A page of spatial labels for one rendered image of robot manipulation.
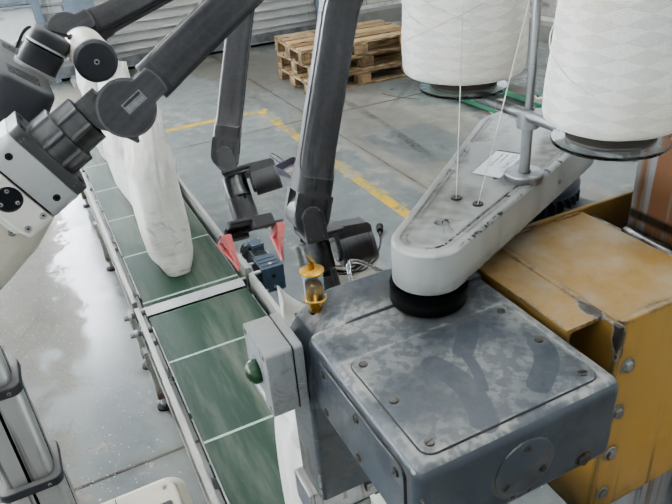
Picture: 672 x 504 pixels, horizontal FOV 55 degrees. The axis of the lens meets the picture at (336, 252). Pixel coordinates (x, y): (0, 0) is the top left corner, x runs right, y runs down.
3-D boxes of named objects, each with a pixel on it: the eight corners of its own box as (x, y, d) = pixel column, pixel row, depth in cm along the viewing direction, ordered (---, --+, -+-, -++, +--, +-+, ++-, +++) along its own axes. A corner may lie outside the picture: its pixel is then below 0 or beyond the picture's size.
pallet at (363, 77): (278, 78, 680) (277, 64, 673) (380, 58, 719) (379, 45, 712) (308, 96, 614) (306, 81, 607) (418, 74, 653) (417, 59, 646)
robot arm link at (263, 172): (216, 154, 145) (213, 148, 137) (265, 138, 146) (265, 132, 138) (233, 204, 146) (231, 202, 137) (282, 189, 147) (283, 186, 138)
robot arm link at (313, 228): (286, 199, 106) (300, 210, 98) (351, 183, 109) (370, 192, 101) (300, 267, 110) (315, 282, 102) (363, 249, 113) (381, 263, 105)
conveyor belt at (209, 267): (78, 157, 431) (74, 144, 426) (137, 144, 445) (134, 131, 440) (150, 327, 256) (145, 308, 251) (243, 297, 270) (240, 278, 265)
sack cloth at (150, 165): (137, 237, 304) (97, 85, 268) (182, 226, 311) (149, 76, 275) (156, 284, 266) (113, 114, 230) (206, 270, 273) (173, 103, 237)
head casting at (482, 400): (300, 465, 90) (274, 287, 75) (446, 402, 99) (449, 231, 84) (416, 664, 67) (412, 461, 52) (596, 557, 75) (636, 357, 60)
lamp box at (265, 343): (252, 381, 80) (241, 322, 75) (285, 368, 82) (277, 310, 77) (274, 419, 74) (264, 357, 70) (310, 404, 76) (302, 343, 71)
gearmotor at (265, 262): (232, 266, 295) (227, 238, 287) (263, 257, 300) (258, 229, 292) (255, 298, 271) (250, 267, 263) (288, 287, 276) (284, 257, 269)
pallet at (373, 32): (275, 50, 666) (273, 35, 659) (380, 32, 701) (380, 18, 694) (302, 66, 599) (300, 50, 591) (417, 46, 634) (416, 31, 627)
